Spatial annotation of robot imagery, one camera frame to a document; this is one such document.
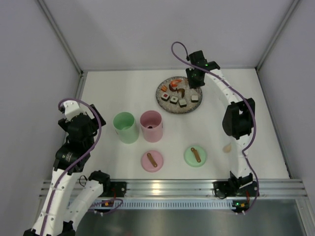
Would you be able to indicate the orange shrimp piece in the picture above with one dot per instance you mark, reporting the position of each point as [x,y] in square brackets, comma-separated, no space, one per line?
[174,83]

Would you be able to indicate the dark purple octopus piece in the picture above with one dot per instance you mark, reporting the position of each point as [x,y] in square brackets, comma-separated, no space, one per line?
[173,89]

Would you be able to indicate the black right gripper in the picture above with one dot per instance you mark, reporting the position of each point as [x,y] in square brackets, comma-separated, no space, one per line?
[192,84]

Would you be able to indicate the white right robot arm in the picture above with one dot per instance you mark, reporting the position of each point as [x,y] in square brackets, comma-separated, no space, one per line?
[238,124]

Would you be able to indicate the aluminium frame rail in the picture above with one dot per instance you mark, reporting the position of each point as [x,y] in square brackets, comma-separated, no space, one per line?
[62,40]

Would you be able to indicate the pink round lid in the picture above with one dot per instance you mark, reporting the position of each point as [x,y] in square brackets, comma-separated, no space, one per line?
[152,161]

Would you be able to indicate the pink cylindrical container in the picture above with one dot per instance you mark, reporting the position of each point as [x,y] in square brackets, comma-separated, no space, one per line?
[155,119]

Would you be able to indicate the white slotted cable duct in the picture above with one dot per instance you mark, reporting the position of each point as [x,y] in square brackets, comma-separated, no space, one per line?
[168,204]

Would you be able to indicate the cucumber sushi roll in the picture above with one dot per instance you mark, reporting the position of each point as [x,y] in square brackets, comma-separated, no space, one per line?
[182,103]

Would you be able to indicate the red centre sushi roll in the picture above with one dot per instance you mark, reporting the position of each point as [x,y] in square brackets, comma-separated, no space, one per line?
[165,96]

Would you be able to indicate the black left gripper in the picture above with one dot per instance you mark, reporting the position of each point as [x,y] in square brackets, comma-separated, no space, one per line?
[63,123]

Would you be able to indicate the plain white sushi roll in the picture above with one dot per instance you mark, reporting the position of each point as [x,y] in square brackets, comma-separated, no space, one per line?
[194,98]

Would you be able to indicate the brown seaweed piece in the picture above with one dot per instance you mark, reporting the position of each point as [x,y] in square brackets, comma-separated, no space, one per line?
[181,91]

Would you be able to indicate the speckled ceramic plate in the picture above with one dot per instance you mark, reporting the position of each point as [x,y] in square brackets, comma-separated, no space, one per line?
[175,108]

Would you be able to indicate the green dot sushi roll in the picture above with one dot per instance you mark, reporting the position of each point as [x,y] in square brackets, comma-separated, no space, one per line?
[174,100]

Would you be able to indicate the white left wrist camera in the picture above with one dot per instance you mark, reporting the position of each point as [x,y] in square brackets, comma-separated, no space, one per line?
[71,109]

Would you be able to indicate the green cylindrical container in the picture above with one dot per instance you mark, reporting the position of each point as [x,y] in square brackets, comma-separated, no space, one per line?
[126,128]

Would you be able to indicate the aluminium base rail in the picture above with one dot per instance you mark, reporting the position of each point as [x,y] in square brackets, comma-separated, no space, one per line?
[201,188]

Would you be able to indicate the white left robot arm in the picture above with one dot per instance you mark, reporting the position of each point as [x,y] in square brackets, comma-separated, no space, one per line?
[60,216]

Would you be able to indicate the orange striped salmon piece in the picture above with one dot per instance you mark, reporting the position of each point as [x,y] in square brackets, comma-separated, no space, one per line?
[164,88]

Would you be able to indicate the green round lid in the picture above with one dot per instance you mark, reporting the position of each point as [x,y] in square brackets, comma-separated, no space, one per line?
[195,156]

